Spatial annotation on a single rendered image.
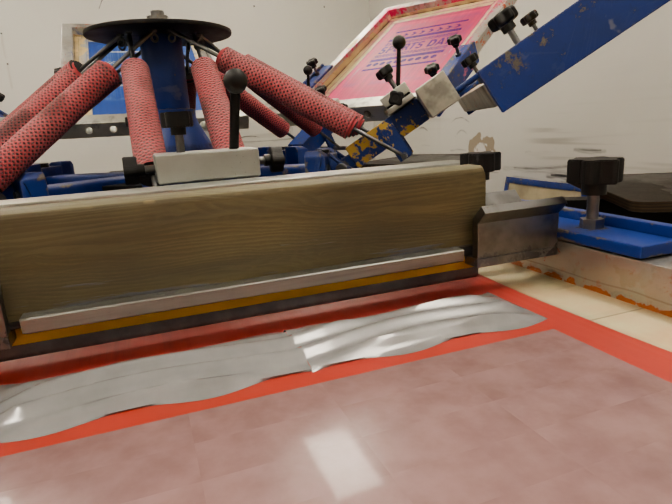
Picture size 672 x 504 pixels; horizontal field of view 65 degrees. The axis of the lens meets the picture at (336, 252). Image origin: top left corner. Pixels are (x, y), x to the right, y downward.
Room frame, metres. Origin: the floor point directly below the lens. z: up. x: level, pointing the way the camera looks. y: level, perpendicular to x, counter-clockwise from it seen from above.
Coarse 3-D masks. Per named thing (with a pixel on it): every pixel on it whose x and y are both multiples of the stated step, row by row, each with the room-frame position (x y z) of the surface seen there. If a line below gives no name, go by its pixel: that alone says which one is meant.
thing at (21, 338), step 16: (464, 256) 0.44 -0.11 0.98; (400, 272) 0.42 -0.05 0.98; (416, 272) 0.43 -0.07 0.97; (432, 272) 0.43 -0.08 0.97; (304, 288) 0.39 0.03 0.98; (320, 288) 0.40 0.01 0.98; (336, 288) 0.40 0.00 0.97; (208, 304) 0.37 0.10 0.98; (224, 304) 0.37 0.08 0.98; (240, 304) 0.37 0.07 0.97; (112, 320) 0.34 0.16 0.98; (128, 320) 0.35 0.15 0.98; (144, 320) 0.35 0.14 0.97; (160, 320) 0.35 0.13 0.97; (16, 336) 0.32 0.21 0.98; (32, 336) 0.33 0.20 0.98; (48, 336) 0.33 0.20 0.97; (64, 336) 0.33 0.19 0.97
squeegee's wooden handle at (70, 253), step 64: (192, 192) 0.36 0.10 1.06; (256, 192) 0.37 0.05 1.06; (320, 192) 0.39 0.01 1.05; (384, 192) 0.40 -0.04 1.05; (448, 192) 0.42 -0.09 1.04; (0, 256) 0.31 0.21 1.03; (64, 256) 0.33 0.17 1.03; (128, 256) 0.34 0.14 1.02; (192, 256) 0.35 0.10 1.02; (256, 256) 0.37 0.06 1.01; (320, 256) 0.39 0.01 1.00; (384, 256) 0.40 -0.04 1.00
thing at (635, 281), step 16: (560, 240) 0.45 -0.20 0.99; (560, 256) 0.44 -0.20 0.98; (576, 256) 0.43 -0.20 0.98; (592, 256) 0.41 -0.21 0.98; (608, 256) 0.40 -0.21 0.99; (624, 256) 0.38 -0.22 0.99; (656, 256) 0.38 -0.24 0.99; (544, 272) 0.46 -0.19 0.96; (560, 272) 0.44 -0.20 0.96; (576, 272) 0.43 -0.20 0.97; (592, 272) 0.41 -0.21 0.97; (608, 272) 0.40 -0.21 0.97; (624, 272) 0.38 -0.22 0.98; (640, 272) 0.37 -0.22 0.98; (656, 272) 0.36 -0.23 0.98; (592, 288) 0.41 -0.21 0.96; (608, 288) 0.39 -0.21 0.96; (624, 288) 0.38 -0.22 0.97; (640, 288) 0.37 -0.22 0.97; (656, 288) 0.36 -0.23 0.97; (640, 304) 0.37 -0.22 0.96; (656, 304) 0.35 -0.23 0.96
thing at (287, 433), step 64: (256, 320) 0.39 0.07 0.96; (0, 384) 0.30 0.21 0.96; (256, 384) 0.28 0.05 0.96; (320, 384) 0.28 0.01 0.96; (0, 448) 0.23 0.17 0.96; (64, 448) 0.23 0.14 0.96; (128, 448) 0.22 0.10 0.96; (192, 448) 0.22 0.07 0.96; (256, 448) 0.22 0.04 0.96; (320, 448) 0.21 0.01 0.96
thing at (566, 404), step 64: (320, 320) 0.38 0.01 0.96; (576, 320) 0.35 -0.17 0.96; (384, 384) 0.27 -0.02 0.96; (448, 384) 0.27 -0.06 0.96; (512, 384) 0.26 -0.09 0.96; (576, 384) 0.26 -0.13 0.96; (640, 384) 0.25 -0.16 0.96; (384, 448) 0.21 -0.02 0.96; (448, 448) 0.21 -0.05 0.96; (512, 448) 0.21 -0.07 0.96; (576, 448) 0.20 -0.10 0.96; (640, 448) 0.20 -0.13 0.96
